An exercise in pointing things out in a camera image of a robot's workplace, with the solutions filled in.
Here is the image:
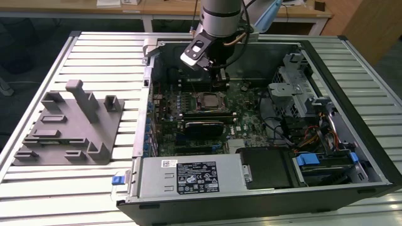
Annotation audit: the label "silver square CPU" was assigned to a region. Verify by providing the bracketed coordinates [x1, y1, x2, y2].
[201, 93, 224, 108]

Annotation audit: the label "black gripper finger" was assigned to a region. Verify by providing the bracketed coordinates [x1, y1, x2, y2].
[210, 70, 230, 92]

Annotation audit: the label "blue power supply latch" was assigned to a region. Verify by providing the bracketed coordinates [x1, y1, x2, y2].
[112, 171, 132, 186]

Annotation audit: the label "black RAM slot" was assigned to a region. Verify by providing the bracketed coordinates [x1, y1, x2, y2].
[178, 84, 228, 92]

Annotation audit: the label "silver chipset heatsink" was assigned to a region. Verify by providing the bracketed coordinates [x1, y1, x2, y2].
[226, 138, 245, 149]

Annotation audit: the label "CPU socket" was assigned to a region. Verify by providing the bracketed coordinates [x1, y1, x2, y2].
[194, 91, 229, 113]

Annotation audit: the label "silver power supply unit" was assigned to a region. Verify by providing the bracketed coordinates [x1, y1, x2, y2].
[125, 153, 248, 203]

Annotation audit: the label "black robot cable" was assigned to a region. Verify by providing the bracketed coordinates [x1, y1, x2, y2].
[216, 0, 252, 70]

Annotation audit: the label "grey metal leg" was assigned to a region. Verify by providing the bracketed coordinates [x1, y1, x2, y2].
[0, 76, 14, 96]

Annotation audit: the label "grey plastic parts rack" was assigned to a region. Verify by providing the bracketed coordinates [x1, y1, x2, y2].
[11, 79, 125, 167]

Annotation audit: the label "grey plastic bracket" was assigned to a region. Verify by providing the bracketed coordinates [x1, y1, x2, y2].
[308, 97, 333, 112]

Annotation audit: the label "black graphics card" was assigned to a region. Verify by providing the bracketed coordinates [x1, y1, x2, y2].
[182, 121, 225, 139]

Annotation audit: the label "black open PC case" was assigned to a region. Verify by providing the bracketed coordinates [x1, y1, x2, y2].
[114, 35, 402, 226]

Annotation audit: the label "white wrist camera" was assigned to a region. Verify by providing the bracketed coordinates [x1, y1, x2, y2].
[180, 35, 216, 71]

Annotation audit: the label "black RAM stick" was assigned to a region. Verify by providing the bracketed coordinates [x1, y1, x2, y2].
[184, 116, 234, 124]
[178, 78, 229, 86]
[182, 112, 232, 118]

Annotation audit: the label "silver metal drive cage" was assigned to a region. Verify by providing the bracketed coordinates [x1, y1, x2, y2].
[265, 53, 319, 118]

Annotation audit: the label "blue disk carrier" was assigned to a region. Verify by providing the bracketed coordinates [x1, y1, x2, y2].
[295, 153, 353, 186]

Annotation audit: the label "yellow orange power wires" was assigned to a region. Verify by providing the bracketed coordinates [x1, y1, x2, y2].
[296, 134, 317, 148]

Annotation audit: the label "green motherboard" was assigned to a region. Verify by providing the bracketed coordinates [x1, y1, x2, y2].
[149, 81, 283, 157]

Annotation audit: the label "wooden cabinet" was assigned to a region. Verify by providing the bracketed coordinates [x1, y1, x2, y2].
[321, 0, 402, 64]

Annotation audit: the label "metal socket cover frame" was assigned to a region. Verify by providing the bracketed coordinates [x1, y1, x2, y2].
[196, 91, 228, 112]

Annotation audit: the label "black expansion slot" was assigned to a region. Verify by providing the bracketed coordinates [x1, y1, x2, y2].
[174, 146, 213, 154]

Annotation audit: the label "wooden desk white legs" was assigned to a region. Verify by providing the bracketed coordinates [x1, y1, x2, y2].
[0, 0, 333, 36]

